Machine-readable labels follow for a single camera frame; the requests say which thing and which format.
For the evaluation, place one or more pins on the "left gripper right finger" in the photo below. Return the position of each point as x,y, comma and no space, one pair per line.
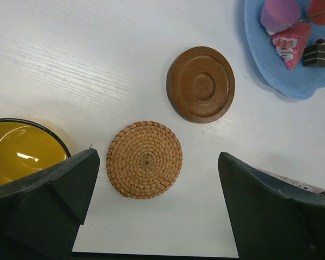
270,217

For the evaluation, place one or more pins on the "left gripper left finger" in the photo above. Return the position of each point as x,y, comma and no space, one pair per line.
40,214

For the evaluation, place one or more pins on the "pink patterned mug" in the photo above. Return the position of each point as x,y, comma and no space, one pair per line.
300,184

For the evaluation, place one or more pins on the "yellow enamel mug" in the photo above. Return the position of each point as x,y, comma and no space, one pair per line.
30,145

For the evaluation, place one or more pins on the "woven rattan coaster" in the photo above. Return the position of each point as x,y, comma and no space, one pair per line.
144,160

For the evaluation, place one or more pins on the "brown wooden coaster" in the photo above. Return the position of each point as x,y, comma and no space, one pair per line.
200,85

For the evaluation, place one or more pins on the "chocolate layered cake slice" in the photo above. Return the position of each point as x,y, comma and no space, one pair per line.
314,55

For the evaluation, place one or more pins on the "red pink macaron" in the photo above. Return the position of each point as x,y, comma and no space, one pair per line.
291,43

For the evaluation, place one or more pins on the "pink strawberry cake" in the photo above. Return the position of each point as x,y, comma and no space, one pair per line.
316,11

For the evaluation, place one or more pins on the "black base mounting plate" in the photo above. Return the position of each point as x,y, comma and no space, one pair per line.
117,256

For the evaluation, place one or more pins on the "blue three-tier cake stand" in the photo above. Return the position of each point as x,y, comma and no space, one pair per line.
299,83

